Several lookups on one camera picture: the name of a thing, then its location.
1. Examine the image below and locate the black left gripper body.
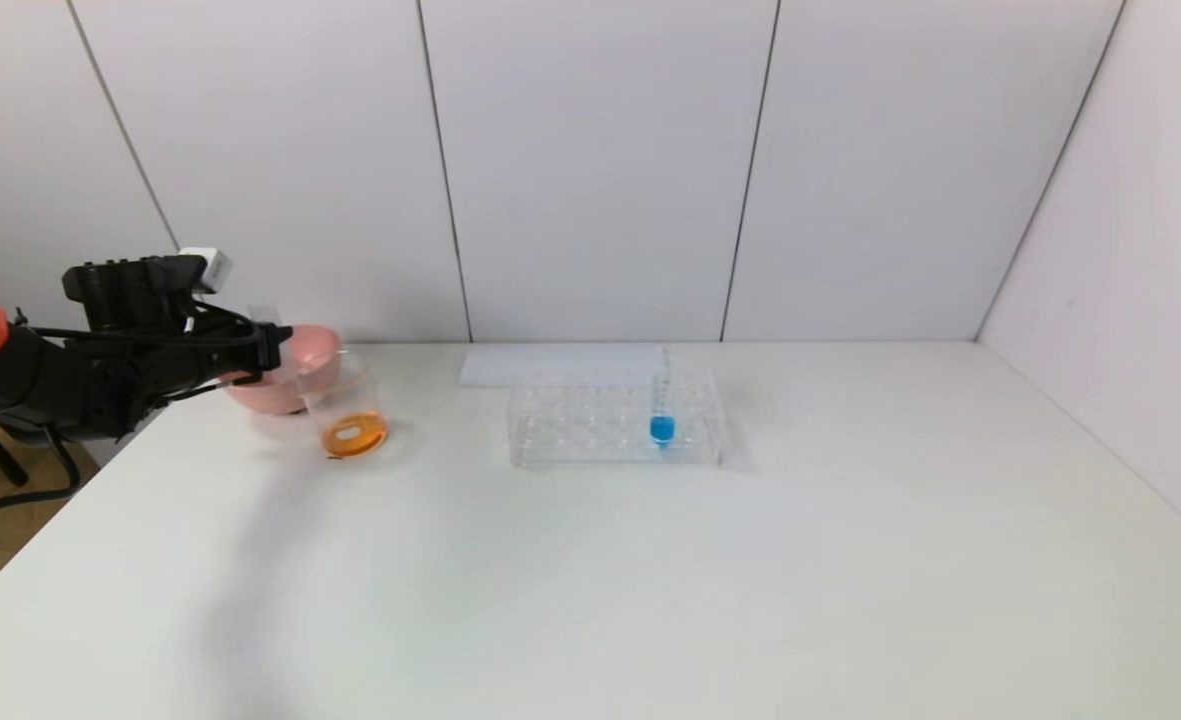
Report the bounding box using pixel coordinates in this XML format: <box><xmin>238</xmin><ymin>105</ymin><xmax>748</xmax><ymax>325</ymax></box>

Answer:
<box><xmin>195</xmin><ymin>322</ymin><xmax>282</xmax><ymax>385</ymax></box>

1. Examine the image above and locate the clear plastic beaker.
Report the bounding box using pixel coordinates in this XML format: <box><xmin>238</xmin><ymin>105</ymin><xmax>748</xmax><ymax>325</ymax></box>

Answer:
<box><xmin>296</xmin><ymin>352</ymin><xmax>392</xmax><ymax>462</ymax></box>

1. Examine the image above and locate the clear acrylic test tube rack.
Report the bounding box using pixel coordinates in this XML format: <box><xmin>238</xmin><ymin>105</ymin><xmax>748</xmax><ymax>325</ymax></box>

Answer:
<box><xmin>508</xmin><ymin>365</ymin><xmax>727</xmax><ymax>470</ymax></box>

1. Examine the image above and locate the blue pigment test tube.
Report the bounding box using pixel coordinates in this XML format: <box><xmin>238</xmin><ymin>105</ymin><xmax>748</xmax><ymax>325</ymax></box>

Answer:
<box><xmin>649</xmin><ymin>349</ymin><xmax>677</xmax><ymax>449</ymax></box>

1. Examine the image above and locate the pink plastic bowl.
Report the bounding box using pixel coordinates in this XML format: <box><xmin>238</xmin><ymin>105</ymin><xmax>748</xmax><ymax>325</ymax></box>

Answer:
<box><xmin>225</xmin><ymin>325</ymin><xmax>343</xmax><ymax>416</ymax></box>

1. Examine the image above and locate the white paper sheet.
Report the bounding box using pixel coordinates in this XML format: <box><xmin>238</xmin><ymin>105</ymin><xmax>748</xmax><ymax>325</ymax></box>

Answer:
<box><xmin>460</xmin><ymin>346</ymin><xmax>672</xmax><ymax>390</ymax></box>

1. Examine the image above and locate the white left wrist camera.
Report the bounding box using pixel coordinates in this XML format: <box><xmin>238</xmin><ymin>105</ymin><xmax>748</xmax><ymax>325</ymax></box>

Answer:
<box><xmin>180</xmin><ymin>247</ymin><xmax>233</xmax><ymax>295</ymax></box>

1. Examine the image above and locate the thin black camera cable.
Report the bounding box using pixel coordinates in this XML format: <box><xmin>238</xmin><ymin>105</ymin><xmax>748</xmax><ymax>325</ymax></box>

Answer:
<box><xmin>20</xmin><ymin>298</ymin><xmax>257</xmax><ymax>403</ymax></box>

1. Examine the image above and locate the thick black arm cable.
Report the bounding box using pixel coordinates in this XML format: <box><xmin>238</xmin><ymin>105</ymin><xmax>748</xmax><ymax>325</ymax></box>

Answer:
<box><xmin>0</xmin><ymin>428</ymin><xmax>82</xmax><ymax>525</ymax></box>

